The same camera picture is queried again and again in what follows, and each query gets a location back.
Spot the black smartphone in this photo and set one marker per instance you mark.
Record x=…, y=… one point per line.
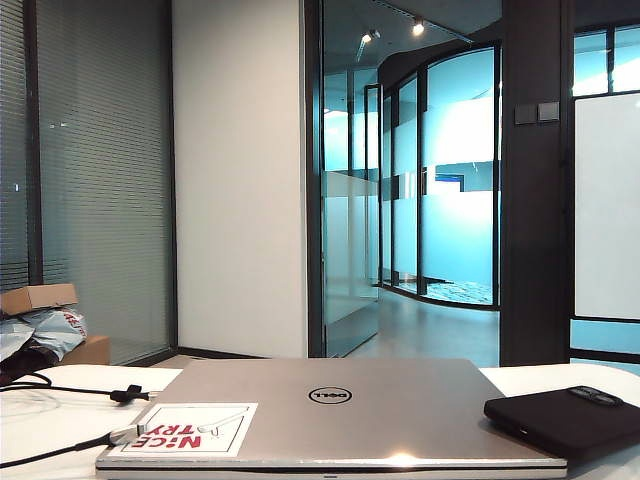
x=565, y=420

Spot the frosted glass door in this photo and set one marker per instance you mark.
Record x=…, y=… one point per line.
x=350, y=225

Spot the silver Dell laptop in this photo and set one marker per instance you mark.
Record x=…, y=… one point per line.
x=400, y=425

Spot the round ceiling spotlight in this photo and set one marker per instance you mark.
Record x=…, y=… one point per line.
x=367, y=36
x=418, y=27

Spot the large brown cardboard box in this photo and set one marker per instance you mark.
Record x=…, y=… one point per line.
x=92, y=350

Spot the white Nice Try sticker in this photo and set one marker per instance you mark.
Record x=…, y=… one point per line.
x=165, y=440

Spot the flat brown cardboard box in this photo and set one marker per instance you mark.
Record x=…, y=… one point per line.
x=45, y=297

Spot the grey plastic mailing bag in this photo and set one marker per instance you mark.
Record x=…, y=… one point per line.
x=45, y=330

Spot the dark fabric bag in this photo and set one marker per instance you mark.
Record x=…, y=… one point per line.
x=20, y=362

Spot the dark wall switch panel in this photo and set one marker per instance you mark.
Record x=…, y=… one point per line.
x=525, y=114
x=548, y=111

